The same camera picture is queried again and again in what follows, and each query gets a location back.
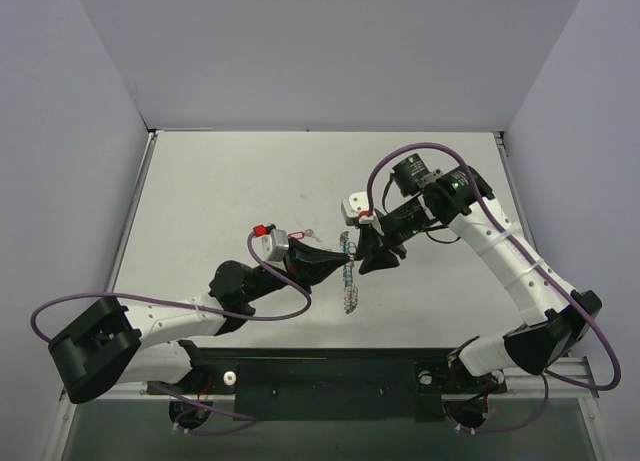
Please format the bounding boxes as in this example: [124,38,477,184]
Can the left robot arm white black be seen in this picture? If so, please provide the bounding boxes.
[48,239,349,404]

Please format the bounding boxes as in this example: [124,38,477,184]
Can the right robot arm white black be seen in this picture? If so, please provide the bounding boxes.
[341,154,602,390]

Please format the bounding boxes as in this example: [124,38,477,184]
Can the red tag key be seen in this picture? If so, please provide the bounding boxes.
[289,229,321,242]

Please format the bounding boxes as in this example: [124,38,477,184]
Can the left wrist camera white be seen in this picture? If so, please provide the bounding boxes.
[252,224,289,263]

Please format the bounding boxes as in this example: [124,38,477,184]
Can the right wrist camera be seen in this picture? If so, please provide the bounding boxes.
[340,192,379,228]

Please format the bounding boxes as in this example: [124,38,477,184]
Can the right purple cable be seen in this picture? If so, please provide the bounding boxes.
[366,141,622,435]

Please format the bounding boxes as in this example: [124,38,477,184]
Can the purple cable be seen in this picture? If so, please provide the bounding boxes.
[366,141,622,435]
[29,230,314,436]

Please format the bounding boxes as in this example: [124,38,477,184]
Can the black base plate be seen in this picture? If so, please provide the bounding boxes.
[148,341,506,422]

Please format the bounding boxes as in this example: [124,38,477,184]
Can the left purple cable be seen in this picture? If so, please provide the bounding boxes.
[29,230,314,436]

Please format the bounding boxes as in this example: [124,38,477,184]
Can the aluminium rail frame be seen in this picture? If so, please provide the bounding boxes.
[42,130,601,461]

